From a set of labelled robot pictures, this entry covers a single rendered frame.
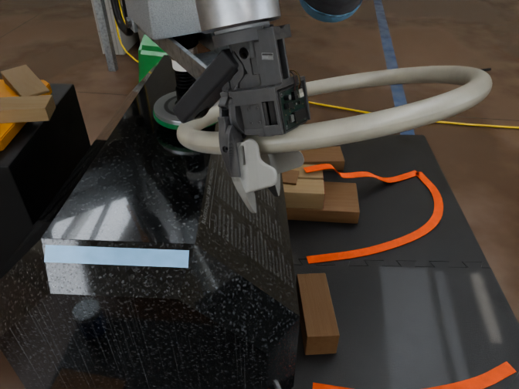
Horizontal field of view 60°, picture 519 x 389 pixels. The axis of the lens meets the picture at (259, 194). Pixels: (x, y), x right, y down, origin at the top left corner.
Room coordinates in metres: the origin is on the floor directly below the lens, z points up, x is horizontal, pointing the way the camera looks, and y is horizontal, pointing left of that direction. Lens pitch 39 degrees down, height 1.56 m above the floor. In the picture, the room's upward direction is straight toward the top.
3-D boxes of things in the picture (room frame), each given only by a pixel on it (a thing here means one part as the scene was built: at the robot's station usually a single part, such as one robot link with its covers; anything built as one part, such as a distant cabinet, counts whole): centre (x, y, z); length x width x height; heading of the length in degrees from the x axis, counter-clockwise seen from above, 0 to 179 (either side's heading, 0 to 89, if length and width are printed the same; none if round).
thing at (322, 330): (1.09, -0.22, 0.07); 0.30 x 0.12 x 0.12; 4
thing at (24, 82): (1.62, 0.90, 0.80); 0.20 x 0.10 x 0.05; 43
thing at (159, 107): (1.24, 0.22, 0.90); 0.21 x 0.21 x 0.01
